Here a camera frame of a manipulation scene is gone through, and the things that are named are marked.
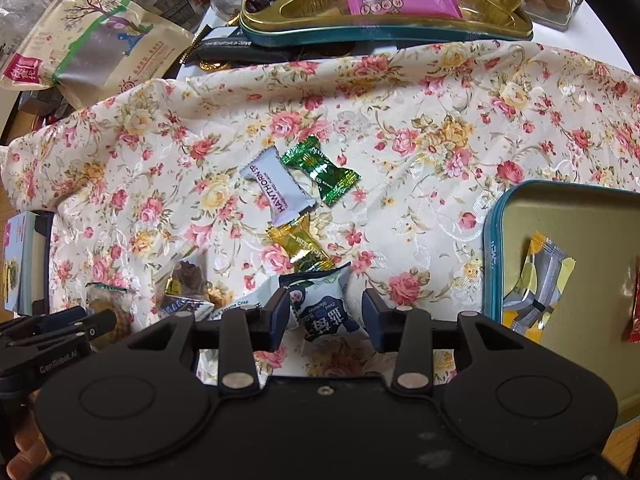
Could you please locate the brown walnut snack packet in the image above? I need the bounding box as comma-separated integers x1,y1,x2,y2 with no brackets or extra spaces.
158,260,209,315

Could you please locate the blue white snack packet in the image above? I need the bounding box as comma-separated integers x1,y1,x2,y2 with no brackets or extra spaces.
279,263,361,342

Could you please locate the green leaf snack packet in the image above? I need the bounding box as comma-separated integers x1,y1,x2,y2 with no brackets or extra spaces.
86,282,132,351

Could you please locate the gold foil candy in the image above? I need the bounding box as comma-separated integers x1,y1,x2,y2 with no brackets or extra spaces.
267,214,335,272

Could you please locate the white hawthorn candy wrapper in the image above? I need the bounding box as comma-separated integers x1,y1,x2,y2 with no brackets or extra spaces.
241,146,316,226

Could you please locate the green foil candy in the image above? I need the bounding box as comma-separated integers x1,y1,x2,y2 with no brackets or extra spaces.
280,136,360,207

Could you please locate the person's left hand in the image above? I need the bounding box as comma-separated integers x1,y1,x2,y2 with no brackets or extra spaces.
6,415,49,480

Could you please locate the sesame crisp snack packet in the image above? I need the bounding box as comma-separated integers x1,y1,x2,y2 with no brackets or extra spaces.
159,284,266,322

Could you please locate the book stack in black holder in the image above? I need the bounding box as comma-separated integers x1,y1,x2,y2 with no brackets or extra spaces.
1,211,53,316

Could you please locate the grey yellow snack packet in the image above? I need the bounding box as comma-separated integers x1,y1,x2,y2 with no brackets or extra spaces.
502,231,576,342

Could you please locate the floral tablecloth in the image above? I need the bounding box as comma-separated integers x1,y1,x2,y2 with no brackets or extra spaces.
1,41,639,378

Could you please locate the red snack packet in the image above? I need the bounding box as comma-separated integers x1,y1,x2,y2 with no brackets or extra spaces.
622,266,640,344

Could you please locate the black remote control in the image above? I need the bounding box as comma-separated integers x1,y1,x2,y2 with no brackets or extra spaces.
183,27,357,65

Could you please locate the beige kraft snack pouch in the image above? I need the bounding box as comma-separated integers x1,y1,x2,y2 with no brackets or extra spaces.
1,0,193,110

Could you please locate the large teal gold snack tray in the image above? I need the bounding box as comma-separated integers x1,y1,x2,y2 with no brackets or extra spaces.
240,0,533,47

